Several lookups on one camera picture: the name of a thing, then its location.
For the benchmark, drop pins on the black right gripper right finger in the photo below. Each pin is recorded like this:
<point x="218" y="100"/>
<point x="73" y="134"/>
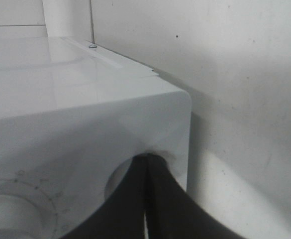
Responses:
<point x="171" y="213"/>

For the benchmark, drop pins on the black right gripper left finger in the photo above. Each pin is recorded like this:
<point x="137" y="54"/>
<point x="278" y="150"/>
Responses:
<point x="121" y="216"/>

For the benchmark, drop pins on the round white door button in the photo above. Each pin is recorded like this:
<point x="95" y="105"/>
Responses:
<point x="116" y="177"/>

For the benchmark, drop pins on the white microwave oven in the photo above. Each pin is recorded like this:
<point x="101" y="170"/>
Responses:
<point x="70" y="113"/>

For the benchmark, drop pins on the lower white microwave knob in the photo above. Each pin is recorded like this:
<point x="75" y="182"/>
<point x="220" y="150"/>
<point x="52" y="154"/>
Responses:
<point x="21" y="218"/>

